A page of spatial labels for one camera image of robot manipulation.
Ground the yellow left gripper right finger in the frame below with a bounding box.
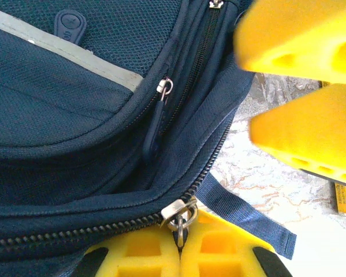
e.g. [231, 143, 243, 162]
[180, 209, 292, 277]

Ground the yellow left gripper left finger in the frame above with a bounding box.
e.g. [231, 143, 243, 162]
[77, 227, 181, 277]

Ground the navy blue student backpack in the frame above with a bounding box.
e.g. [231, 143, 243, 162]
[0, 0, 297, 277]

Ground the yellow printed label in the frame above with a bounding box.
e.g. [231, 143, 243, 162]
[333, 182, 346, 216]

